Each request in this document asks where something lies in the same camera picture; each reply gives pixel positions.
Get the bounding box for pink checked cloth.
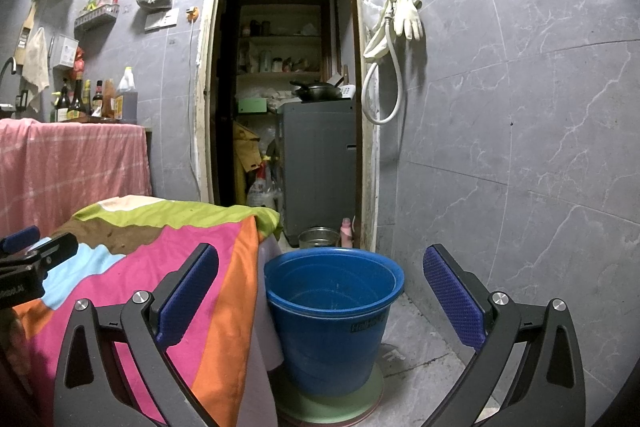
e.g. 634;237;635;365
0;118;152;233

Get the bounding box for white wall box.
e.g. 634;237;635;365
52;34;78;68

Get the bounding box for white hose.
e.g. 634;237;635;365
361;0;403;125

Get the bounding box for grey wall shelf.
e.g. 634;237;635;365
74;5;121;32

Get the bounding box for white spray bottle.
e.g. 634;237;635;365
247;162;283;210

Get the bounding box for wooden door frame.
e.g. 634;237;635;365
192;0;381;253

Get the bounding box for wooden storage shelf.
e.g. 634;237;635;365
237;0;331;78

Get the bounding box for green round mat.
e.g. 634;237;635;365
276;364;385;424

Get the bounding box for black wok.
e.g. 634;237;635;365
290;80;343;102

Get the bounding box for wooden brush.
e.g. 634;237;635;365
12;2;38;65

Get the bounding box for pale pink sheet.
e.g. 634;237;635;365
247;227;287;427

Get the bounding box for dark bottle white label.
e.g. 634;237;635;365
57;79;71;122

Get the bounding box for metal basin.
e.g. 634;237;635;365
298;227;341;250

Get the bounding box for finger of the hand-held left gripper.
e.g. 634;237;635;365
0;225;42;254
27;232;80;274

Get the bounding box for grey washing machine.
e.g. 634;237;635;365
276;101;360;233

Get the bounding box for clear plastic bag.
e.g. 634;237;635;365
364;0;386;30

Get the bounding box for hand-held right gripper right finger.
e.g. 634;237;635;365
422;244;587;427

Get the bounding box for blue plastic bucket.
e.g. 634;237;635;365
263;248;406;397

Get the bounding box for yellow bag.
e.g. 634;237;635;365
234;122;263;178

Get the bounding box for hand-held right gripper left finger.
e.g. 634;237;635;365
52;243;221;427

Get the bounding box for beige rag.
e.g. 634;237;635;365
22;27;51;110

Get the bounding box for wall socket panel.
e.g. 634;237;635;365
144;9;180;32

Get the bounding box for white rubber gloves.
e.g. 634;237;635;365
392;0;425;42

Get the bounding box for tall dark sauce bottle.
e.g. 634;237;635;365
67;74;86;120

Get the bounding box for colourful patchwork blanket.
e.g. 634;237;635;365
10;194;282;427

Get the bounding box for large oil jug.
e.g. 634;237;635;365
115;67;139;124

